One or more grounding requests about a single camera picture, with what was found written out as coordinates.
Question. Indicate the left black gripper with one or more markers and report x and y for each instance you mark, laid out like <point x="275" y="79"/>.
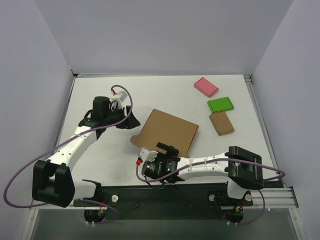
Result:
<point x="127" y="117"/>

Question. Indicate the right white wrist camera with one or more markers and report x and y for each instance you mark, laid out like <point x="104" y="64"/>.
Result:
<point x="146" y="155"/>

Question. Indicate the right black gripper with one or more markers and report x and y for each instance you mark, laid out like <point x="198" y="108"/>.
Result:
<point x="171" y="153"/>

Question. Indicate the green paper box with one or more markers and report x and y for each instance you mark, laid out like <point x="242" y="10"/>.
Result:
<point x="220" y="104"/>

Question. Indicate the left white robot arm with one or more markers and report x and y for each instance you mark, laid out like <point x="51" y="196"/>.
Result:
<point x="52" y="181"/>

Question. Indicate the pink paper box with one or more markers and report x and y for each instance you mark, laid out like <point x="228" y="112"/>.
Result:
<point x="206" y="87"/>

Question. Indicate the small brown cardboard box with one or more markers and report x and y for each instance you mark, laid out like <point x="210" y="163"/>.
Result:
<point x="221" y="123"/>

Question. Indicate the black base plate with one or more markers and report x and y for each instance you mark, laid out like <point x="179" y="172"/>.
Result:
<point x="206" y="201"/>

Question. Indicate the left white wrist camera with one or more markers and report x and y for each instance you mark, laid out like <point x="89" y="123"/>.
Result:
<point x="119" y="98"/>

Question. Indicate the large brown cardboard box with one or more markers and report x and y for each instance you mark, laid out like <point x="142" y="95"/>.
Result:
<point x="166" y="129"/>

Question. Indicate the aluminium frame rail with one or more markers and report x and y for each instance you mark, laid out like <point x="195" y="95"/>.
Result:
<point x="111" y="159"/>

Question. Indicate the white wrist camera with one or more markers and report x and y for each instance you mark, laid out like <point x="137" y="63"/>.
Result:
<point x="146" y="155"/>
<point x="119" y="98"/>

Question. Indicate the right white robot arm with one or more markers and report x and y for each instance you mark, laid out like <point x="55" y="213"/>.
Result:
<point x="241" y="167"/>

